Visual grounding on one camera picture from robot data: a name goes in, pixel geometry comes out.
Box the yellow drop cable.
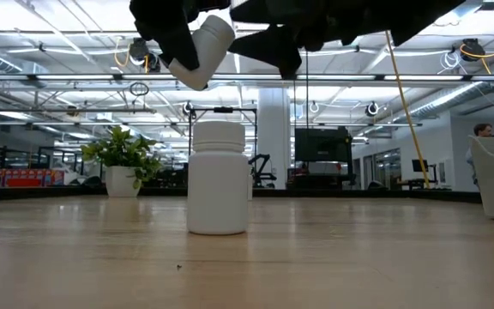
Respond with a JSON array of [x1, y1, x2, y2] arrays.
[[383, 29, 431, 190]]

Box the white plastic pill bottle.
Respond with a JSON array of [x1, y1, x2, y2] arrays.
[[167, 15, 236, 92], [186, 120, 250, 236]]

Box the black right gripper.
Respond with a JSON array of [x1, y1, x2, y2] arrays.
[[227, 0, 467, 81]]

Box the black hanging cable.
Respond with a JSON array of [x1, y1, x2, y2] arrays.
[[304, 51, 310, 130], [292, 78, 298, 130]]

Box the person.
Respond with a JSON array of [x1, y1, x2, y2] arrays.
[[464, 123, 494, 190]]

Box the white building column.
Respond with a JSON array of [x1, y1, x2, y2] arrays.
[[257, 88, 292, 190]]

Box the silver ventilation duct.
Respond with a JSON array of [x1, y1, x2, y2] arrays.
[[395, 55, 494, 124]]

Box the black monitor on stand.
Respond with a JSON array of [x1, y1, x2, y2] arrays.
[[293, 126, 355, 190]]

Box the green plant in white pot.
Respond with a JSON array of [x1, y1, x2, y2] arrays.
[[80, 126, 165, 198]]

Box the long ceiling light strip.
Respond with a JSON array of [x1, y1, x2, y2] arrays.
[[0, 73, 494, 82]]

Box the red printed box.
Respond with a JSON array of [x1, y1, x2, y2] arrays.
[[0, 168, 66, 188]]

